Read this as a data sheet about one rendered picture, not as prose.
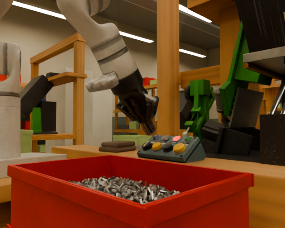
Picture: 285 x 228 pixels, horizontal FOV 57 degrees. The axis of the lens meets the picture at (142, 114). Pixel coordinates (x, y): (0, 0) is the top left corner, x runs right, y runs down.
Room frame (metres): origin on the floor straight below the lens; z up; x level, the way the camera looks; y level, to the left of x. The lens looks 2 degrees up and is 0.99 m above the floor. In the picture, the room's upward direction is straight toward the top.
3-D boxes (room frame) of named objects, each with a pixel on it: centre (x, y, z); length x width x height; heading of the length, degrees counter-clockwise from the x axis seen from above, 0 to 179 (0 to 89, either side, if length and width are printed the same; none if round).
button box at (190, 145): (0.67, -0.07, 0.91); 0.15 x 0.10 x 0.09; 44
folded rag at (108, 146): (0.86, 0.08, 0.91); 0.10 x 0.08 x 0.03; 145
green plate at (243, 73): (0.75, -0.32, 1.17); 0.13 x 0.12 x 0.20; 44
